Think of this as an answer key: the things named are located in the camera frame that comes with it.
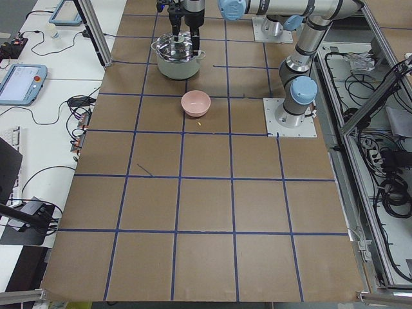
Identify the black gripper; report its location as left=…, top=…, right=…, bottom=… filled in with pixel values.
left=166, top=0, right=185, bottom=41
left=184, top=11, right=205, bottom=55

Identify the glass pot lid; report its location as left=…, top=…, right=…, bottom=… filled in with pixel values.
left=155, top=31, right=193, bottom=62

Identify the pink bowl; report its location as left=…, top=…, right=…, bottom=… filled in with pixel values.
left=181, top=90, right=211, bottom=117

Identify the far blue teach pendant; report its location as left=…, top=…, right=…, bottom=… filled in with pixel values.
left=49, top=0, right=82, bottom=26

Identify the blue teach pendant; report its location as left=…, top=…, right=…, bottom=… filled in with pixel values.
left=0, top=64, right=48, bottom=106
left=49, top=0, right=82, bottom=26

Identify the white plastic cup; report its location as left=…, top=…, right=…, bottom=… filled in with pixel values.
left=47, top=23, right=60, bottom=41

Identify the black power adapter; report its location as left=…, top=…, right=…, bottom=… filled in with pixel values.
left=67, top=96, right=96, bottom=108

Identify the near blue teach pendant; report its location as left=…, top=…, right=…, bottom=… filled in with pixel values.
left=0, top=64, right=48, bottom=106

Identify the white keyboard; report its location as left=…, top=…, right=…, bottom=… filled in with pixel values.
left=1, top=126, right=22, bottom=153

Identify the aluminium frame post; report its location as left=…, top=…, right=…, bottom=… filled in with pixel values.
left=73, top=0, right=113, bottom=68

